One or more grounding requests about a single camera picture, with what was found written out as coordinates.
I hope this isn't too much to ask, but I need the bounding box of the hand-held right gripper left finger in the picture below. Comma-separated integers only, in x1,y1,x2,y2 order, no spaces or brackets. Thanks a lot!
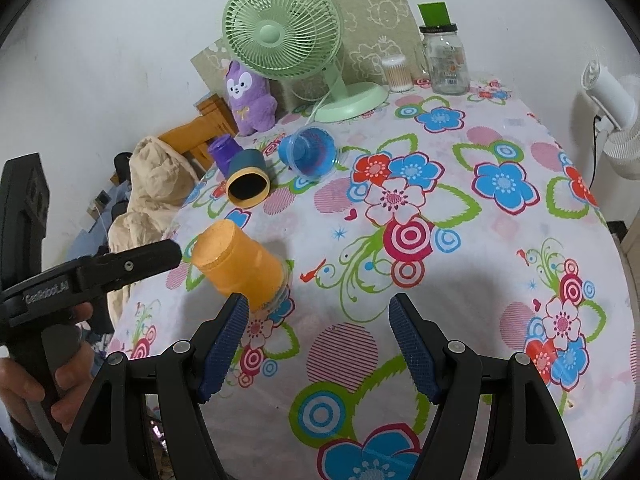
54,292,250,480

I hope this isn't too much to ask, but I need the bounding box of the beige cloth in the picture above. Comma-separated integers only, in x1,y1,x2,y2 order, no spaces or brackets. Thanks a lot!
107,136,200,331

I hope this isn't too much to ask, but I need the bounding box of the dark teal cup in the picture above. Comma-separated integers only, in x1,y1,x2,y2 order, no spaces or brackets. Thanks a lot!
225,150,272,209

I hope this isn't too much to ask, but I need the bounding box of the wooden chair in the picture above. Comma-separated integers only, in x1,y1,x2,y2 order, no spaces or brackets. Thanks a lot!
111,93,240,186

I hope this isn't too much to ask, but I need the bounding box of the cotton swab container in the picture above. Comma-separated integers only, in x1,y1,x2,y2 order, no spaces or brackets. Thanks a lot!
381,55,415,94

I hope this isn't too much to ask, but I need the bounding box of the purple cup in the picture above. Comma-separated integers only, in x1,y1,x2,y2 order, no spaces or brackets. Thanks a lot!
208,135,244,177

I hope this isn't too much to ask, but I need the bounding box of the white standing fan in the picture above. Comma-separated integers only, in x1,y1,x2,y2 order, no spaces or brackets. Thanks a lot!
580,59,640,181

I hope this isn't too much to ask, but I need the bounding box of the person's left hand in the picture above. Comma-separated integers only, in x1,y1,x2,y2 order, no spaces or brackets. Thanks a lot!
0,305,99,434

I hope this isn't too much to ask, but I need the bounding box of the purple plush toy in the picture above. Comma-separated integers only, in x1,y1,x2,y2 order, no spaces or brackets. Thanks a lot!
224,60,279,137

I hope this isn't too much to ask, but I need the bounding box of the floral tablecloth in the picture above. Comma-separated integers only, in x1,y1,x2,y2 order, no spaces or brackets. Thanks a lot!
107,79,640,480

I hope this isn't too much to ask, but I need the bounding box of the green card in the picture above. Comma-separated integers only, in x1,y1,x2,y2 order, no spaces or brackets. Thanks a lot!
417,2,452,28

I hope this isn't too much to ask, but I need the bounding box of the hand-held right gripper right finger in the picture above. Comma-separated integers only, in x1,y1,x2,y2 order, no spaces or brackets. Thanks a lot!
388,293,582,480

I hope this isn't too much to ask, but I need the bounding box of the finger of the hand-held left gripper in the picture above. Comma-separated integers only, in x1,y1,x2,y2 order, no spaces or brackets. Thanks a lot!
75,239,183,306

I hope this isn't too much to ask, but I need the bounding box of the beige printed board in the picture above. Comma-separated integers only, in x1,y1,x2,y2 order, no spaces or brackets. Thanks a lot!
191,0,429,111

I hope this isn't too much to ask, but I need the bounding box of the blue cup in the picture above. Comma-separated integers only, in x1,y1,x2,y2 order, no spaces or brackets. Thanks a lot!
278,127,341,180

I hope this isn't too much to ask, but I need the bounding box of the glass jar with black lid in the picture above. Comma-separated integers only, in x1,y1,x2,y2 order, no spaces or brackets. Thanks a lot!
415,24,471,96

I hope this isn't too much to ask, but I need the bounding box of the orange cup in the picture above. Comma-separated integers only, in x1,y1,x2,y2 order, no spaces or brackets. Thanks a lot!
191,220,292,313

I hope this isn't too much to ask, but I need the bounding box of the green desk fan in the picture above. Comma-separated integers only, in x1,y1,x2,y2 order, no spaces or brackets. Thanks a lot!
222,0,390,123

